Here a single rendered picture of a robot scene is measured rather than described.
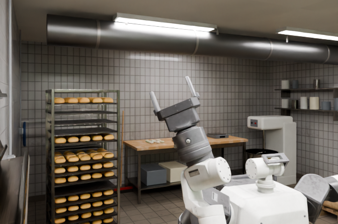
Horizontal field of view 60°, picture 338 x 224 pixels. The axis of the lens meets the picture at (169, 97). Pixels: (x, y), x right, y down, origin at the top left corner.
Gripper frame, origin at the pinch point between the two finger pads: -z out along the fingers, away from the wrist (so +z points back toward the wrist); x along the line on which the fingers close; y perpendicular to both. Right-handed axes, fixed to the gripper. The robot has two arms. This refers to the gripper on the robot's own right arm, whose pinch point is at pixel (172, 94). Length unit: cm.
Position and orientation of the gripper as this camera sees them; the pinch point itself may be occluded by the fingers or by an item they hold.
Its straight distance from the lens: 80.4
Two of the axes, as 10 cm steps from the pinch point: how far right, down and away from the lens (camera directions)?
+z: 3.5, 9.2, -1.9
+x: 9.1, -3.8, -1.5
